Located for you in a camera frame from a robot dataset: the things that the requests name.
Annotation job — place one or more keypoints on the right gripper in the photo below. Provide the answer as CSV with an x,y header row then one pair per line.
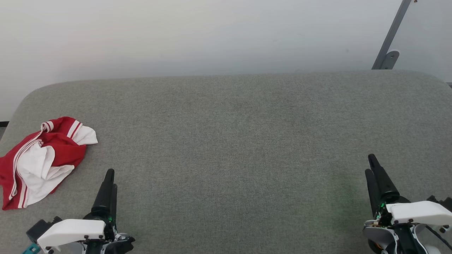
x,y
399,240

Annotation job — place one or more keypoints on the grey fabric sofa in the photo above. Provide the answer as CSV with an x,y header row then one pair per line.
x,y
229,158

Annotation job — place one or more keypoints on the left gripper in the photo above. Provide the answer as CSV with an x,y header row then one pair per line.
x,y
111,243

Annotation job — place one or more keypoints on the grey metal pole with bracket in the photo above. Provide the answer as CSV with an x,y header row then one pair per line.
x,y
390,38

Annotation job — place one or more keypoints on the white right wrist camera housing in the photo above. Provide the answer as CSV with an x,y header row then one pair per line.
x,y
420,211

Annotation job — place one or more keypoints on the red and white garment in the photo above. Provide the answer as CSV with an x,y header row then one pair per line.
x,y
63,151

